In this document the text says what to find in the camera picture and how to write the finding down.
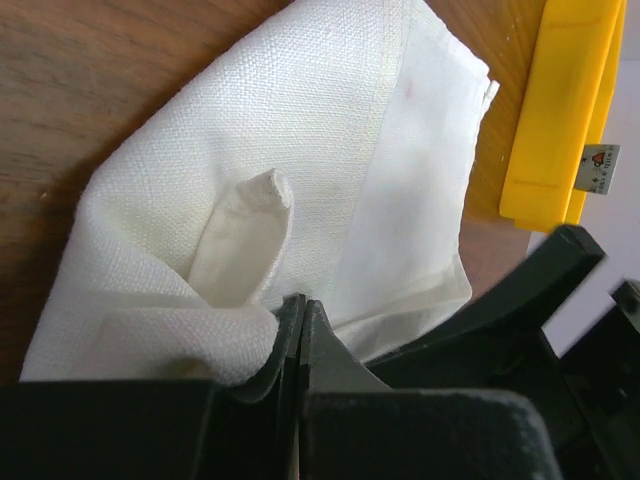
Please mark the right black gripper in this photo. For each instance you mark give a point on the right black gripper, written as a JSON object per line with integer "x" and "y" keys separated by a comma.
{"x": 588, "y": 396}

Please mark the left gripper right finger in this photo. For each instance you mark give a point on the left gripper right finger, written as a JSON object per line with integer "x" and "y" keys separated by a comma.
{"x": 354, "y": 426}

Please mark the white cloth napkin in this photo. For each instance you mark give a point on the white cloth napkin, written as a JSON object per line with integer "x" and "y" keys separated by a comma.
{"x": 327, "y": 153}

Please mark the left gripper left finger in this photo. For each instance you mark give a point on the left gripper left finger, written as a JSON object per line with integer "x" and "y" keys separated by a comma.
{"x": 160, "y": 429}

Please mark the yellow plastic tray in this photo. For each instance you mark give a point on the yellow plastic tray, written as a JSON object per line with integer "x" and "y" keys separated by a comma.
{"x": 558, "y": 156}

